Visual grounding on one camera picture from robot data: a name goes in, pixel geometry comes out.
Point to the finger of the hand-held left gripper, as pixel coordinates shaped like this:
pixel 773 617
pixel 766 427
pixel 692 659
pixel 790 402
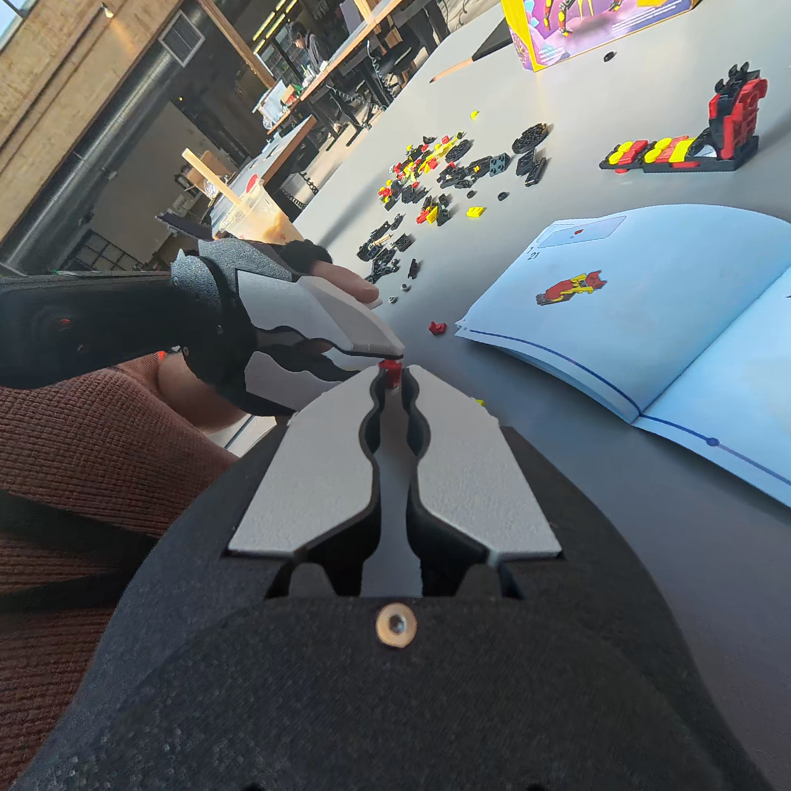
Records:
pixel 278 383
pixel 321 315

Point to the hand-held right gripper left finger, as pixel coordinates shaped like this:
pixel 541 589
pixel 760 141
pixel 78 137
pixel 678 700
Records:
pixel 309 482

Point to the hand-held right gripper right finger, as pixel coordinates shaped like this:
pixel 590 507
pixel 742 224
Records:
pixel 482 488

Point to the person's left forearm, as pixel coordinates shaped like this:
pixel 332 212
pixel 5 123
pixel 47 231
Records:
pixel 92 432

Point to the grey desk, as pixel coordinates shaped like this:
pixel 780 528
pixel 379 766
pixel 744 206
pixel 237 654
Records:
pixel 556 445

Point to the person's left hand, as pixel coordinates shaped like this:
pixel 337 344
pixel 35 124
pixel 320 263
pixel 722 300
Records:
pixel 349 285

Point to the iced coffee plastic cup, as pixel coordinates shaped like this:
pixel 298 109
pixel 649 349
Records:
pixel 259 216

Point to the pile of loose toy bricks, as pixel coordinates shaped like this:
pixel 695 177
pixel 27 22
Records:
pixel 457 167

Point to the blue instruction booklet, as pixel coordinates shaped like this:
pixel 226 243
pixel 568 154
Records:
pixel 649 346

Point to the wooden pencil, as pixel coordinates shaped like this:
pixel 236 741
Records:
pixel 454 68

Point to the long wooden background table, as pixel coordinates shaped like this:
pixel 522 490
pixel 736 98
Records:
pixel 371 28

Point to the person's brown sweater torso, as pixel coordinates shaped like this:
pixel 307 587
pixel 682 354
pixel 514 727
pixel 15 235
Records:
pixel 37 680

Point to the purple yellow toy box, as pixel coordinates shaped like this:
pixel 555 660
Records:
pixel 574 31

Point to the long black red brick model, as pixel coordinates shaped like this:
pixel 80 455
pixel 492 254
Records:
pixel 735 117

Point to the grey metal duct pipe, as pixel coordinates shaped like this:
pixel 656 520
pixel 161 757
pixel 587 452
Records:
pixel 80 160

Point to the wall vent grille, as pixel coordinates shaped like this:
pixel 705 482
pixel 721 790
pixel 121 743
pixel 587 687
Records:
pixel 182 38

